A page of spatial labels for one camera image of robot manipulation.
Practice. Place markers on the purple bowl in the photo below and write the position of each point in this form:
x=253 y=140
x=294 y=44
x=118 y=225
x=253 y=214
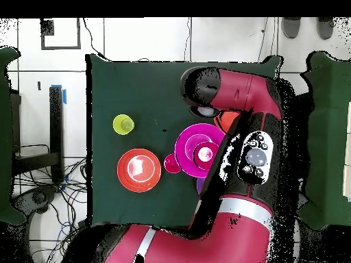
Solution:
x=200 y=185

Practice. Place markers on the large magenta bowl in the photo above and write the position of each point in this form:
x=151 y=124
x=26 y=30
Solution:
x=183 y=145

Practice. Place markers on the small crimson bowl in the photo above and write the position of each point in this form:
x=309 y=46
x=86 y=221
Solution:
x=204 y=154

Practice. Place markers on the red cup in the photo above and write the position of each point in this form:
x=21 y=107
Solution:
x=171 y=164

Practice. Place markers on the black post with blue tape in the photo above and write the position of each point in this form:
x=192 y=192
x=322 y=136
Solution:
x=56 y=131

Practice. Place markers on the black pedestal foot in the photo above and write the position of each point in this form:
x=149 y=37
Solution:
x=38 y=197

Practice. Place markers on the green cloth covered table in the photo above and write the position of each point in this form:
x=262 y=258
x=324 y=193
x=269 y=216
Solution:
x=4 y=137
x=329 y=137

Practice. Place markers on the small black item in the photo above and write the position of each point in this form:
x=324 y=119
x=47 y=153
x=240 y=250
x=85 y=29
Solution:
x=39 y=85

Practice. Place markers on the person's foot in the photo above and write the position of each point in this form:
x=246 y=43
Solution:
x=325 y=28
x=291 y=27

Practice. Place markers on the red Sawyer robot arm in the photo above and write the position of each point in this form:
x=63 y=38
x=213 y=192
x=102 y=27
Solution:
x=233 y=235

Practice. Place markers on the dark green table cloth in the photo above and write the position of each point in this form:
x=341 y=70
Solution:
x=123 y=82

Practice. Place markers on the black metal frame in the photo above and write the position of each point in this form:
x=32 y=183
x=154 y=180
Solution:
x=35 y=162

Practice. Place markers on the black box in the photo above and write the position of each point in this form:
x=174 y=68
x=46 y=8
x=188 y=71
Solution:
x=303 y=126

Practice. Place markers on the yellow cup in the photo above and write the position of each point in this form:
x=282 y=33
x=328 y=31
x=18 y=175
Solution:
x=123 y=124

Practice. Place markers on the orange bowl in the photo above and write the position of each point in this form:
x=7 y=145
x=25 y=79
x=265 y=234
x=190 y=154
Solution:
x=139 y=169
x=227 y=120

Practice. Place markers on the black square floor frame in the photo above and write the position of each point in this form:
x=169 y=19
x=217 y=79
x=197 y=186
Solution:
x=61 y=47

